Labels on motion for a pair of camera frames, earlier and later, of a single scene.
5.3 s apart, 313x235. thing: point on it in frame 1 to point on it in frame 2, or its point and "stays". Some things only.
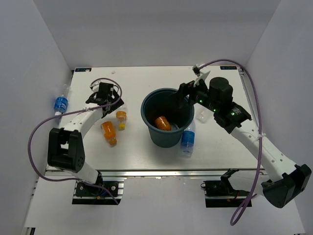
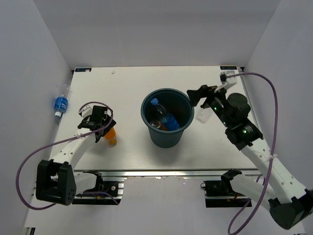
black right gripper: [185, 89] to [203, 91]
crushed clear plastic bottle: [202, 115] stays
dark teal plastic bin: [165, 117] stays
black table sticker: [83, 69] stays
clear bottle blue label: [60, 103] stays
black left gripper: [114, 106] to [106, 129]
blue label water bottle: [188, 140] to [169, 122]
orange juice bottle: [109, 132] stays
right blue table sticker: [228, 67] stays
